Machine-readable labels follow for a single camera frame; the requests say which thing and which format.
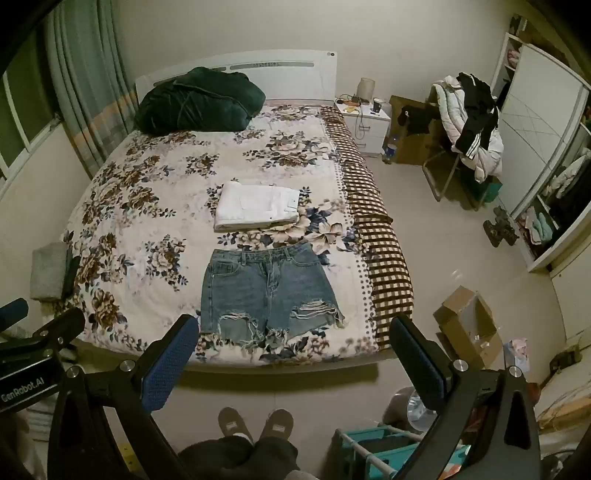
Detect folded white pants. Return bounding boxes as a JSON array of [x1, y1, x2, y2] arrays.
[[213, 181, 301, 232]]

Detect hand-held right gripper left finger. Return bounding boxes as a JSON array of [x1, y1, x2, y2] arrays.
[[46, 315, 200, 480]]

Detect brown checked bed sheet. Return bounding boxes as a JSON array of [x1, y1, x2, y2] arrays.
[[321, 106, 414, 349]]

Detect pile of folded clothes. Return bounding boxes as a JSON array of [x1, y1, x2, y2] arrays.
[[516, 207, 560, 246]]

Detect window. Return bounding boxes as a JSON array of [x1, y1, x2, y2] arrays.
[[0, 28, 64, 182]]

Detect black cloth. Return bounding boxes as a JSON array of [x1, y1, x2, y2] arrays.
[[398, 105, 440, 136]]

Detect blue denim shorts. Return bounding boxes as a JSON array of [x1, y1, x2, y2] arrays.
[[199, 243, 346, 354]]

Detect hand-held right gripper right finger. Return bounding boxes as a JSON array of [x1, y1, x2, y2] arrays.
[[389, 315, 542, 480]]

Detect white padded jacket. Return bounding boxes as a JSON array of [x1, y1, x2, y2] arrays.
[[433, 76, 505, 182]]

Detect grey stool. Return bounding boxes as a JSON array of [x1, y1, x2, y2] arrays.
[[30, 242, 71, 304]]

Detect white bed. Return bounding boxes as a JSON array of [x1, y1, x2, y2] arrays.
[[60, 51, 414, 374]]

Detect teal storage rack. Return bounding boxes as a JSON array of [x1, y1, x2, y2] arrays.
[[335, 427, 472, 480]]

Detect person's legs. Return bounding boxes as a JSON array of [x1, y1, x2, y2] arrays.
[[178, 434, 301, 480]]

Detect folding chair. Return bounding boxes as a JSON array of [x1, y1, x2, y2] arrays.
[[422, 83, 504, 205]]

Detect white nightstand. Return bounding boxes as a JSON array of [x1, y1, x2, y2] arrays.
[[334, 99, 392, 155]]

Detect black striped garment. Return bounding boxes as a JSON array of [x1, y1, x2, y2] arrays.
[[455, 72, 501, 160]]

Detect floral blanket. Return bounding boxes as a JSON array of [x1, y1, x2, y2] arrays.
[[62, 104, 377, 367]]

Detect open cardboard box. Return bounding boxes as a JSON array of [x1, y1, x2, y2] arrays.
[[433, 285, 503, 368]]

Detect teal bag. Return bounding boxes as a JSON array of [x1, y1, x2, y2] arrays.
[[480, 178, 503, 204]]

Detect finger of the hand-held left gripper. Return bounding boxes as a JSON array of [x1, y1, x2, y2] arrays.
[[13, 307, 86, 355], [0, 298, 30, 331]]

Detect person's right slipper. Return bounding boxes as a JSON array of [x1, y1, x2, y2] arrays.
[[259, 408, 294, 442]]

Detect person's left slipper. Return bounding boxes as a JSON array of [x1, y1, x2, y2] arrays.
[[218, 407, 253, 444]]

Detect white wardrobe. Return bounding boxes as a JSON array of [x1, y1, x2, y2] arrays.
[[489, 16, 591, 273]]

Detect person's slipper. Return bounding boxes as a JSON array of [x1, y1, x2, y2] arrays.
[[218, 407, 253, 444], [259, 408, 294, 442]]

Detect green curtain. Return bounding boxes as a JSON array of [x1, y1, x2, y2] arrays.
[[44, 0, 136, 180]]

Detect large brown cardboard box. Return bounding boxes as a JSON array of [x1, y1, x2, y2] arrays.
[[389, 95, 444, 165]]

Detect dark green duvet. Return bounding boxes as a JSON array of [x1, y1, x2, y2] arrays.
[[135, 67, 267, 136]]

